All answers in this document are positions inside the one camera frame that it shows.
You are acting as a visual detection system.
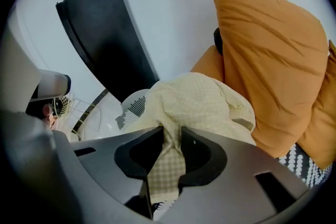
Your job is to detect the large orange cushion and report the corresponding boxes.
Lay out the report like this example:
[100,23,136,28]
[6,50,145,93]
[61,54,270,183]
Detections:
[208,0,329,158]

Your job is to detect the green laundry basket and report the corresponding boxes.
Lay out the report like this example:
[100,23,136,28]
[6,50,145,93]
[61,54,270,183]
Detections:
[116,88,151,131]

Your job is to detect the black white striped blanket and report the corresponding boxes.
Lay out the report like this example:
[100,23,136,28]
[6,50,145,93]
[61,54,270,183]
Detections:
[278,143,334,189]

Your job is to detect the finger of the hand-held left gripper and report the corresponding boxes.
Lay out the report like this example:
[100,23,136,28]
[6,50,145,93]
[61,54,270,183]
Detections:
[28,69,72,103]

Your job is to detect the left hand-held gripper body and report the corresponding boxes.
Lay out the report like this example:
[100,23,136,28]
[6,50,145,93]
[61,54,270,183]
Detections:
[4,30,43,114]

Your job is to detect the black cabinet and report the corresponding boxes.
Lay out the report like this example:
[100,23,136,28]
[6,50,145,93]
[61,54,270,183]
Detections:
[55,0,160,103]

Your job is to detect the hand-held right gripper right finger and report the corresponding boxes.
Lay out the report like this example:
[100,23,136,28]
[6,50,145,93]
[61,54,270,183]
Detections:
[162,125,310,224]

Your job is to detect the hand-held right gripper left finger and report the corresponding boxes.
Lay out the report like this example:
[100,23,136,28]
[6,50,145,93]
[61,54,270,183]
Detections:
[53,125,165,220]

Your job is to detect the yellow wire chair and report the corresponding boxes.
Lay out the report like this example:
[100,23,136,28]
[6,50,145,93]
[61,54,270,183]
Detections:
[54,94,106,140]

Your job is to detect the cream yellow clothes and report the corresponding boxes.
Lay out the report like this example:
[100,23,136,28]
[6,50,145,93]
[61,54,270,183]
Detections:
[122,72,257,201]

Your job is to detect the orange sofa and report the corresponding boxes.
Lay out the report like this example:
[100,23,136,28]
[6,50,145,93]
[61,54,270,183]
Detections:
[190,45,226,85]

